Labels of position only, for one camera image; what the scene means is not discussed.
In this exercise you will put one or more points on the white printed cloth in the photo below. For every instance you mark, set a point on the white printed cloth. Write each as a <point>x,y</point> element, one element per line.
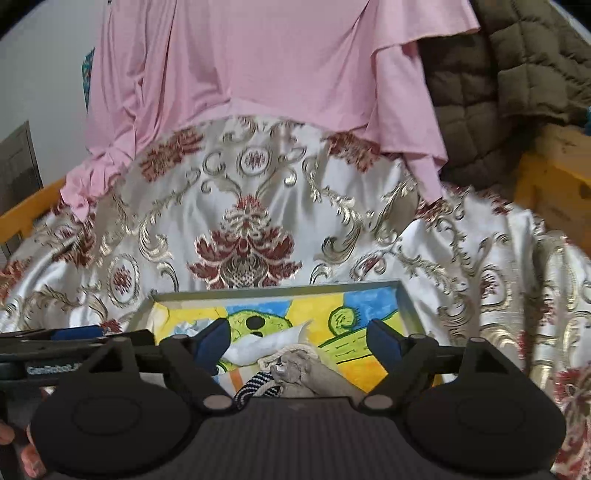
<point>263,344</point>

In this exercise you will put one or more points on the colourful wall poster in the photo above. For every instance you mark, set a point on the colourful wall poster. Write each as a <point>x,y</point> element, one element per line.
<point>87,78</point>

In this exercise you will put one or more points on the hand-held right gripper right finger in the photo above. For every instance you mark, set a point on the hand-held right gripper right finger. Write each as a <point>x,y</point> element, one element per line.
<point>385,344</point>

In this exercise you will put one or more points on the wooden bed frame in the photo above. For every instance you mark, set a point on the wooden bed frame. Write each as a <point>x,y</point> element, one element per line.
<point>32,207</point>
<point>558,189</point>

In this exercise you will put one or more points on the navy white striped sock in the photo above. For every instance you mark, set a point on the navy white striped sock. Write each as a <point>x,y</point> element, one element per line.
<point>256,390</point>

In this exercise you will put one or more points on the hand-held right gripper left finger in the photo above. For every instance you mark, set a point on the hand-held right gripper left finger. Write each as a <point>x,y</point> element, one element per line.
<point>212,344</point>

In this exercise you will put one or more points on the person's left hand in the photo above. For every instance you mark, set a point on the person's left hand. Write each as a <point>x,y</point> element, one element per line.
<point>33,459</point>

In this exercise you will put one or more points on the grey door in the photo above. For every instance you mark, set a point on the grey door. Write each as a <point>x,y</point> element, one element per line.
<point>18,170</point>

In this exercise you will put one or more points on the brown quilted jacket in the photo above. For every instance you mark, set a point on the brown quilted jacket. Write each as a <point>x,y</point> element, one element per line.
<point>521,69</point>

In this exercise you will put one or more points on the grey tray with cartoon painting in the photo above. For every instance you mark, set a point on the grey tray with cartoon painting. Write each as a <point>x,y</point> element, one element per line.
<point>323,309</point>

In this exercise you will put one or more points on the pink sheet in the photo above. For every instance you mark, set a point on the pink sheet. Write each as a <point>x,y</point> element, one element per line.
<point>277,69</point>

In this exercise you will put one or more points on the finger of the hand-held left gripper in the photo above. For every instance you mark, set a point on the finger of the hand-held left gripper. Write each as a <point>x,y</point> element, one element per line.
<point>76,332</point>

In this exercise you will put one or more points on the floral satin blanket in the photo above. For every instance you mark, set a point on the floral satin blanket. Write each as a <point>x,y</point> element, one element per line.
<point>258,207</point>

